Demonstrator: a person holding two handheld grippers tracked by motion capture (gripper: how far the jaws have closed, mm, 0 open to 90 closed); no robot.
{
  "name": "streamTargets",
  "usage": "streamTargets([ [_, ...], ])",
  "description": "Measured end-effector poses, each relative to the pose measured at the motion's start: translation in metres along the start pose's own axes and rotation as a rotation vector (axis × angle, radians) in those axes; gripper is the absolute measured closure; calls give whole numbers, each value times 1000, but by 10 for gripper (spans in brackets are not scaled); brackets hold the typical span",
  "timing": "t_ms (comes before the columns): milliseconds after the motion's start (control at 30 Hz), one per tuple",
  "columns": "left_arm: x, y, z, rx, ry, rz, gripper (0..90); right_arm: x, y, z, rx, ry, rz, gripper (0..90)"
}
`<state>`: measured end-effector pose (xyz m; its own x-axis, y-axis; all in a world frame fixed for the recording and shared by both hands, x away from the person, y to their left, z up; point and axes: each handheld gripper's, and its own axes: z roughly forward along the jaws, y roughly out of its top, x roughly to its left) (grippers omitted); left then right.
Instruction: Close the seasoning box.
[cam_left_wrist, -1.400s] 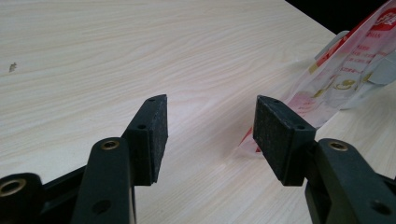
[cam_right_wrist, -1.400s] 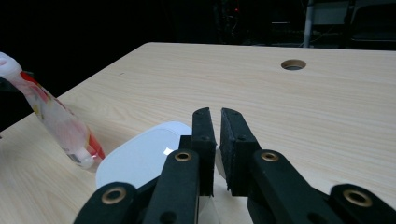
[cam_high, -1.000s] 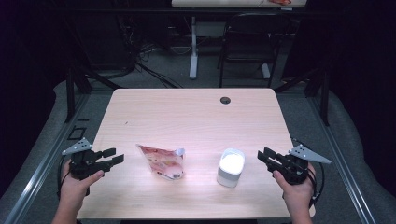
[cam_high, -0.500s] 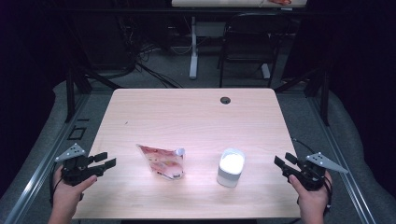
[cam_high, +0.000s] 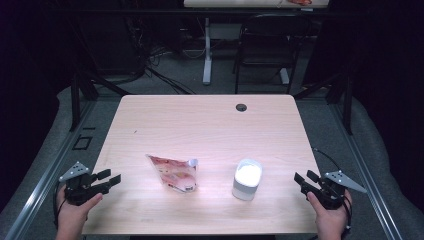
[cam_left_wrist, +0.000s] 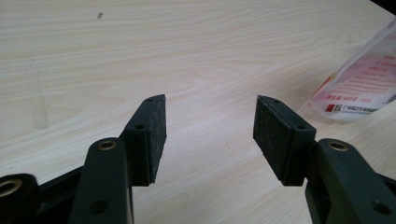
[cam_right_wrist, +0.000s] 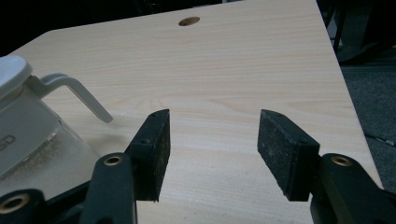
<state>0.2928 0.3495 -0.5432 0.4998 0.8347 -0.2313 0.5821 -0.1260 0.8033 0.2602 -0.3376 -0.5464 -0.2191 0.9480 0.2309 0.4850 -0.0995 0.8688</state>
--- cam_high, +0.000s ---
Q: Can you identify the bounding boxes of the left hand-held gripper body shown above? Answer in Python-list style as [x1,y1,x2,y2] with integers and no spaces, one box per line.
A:
[59,161,110,206]

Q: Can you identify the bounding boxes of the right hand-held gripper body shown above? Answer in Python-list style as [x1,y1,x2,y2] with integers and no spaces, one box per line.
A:
[303,169,368,210]

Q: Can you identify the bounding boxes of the white lidded jar with handle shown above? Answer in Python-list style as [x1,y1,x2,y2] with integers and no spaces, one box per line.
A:
[231,158,264,202]

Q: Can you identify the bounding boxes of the clear plastic bag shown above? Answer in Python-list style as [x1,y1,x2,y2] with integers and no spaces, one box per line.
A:
[145,153,200,195]

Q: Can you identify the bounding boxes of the person's right hand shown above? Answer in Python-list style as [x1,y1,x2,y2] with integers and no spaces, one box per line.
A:
[306,189,353,240]

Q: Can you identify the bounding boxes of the person's left hand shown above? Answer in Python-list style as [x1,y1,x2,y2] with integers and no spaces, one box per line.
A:
[54,185,104,240]

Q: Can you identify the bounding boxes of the black metal stand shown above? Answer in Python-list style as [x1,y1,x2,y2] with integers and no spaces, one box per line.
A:
[293,71,354,136]
[69,71,132,132]

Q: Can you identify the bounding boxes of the black folding chair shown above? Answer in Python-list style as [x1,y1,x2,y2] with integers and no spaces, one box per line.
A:
[232,12,313,95]

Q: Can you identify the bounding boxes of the white background table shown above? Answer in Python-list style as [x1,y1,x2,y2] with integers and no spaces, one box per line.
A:
[183,0,331,86]

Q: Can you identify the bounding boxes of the left hand-held gripper cable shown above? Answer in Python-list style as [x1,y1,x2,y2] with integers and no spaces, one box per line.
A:
[52,186,68,232]

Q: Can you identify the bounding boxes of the aluminium floor rail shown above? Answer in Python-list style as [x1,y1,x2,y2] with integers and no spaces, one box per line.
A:
[332,99,404,240]
[3,99,98,240]

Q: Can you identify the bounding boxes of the bundle of floor cables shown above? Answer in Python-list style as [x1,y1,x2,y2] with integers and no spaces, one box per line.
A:
[145,46,202,96]

